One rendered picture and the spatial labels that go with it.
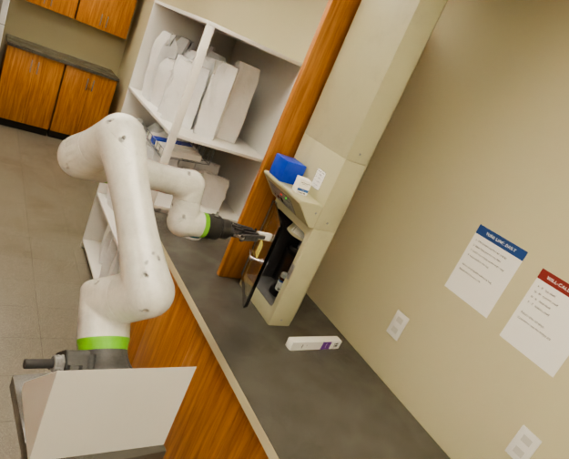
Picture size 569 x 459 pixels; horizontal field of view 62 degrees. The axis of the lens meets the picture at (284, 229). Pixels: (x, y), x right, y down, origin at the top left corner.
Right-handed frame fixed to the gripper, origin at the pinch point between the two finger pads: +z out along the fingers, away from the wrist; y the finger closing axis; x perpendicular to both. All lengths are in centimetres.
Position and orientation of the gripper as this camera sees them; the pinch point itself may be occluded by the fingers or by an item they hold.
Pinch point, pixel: (263, 236)
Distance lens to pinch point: 187.9
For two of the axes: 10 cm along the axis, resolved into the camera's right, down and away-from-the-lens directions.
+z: 8.0, 1.6, 5.8
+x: -3.9, 8.7, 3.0
